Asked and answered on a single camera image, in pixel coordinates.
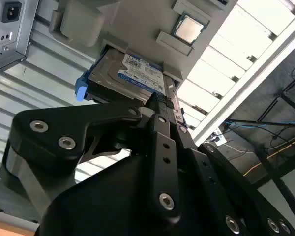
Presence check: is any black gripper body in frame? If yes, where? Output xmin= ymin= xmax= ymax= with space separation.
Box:
xmin=34 ymin=156 xmax=228 ymax=236

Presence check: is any hard disk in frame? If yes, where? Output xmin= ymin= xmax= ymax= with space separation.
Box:
xmin=75 ymin=46 xmax=188 ymax=133

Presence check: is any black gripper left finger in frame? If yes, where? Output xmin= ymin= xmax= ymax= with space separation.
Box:
xmin=0 ymin=93 xmax=183 ymax=223

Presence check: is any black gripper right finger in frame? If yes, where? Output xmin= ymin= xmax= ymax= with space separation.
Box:
xmin=162 ymin=96 xmax=295 ymax=236

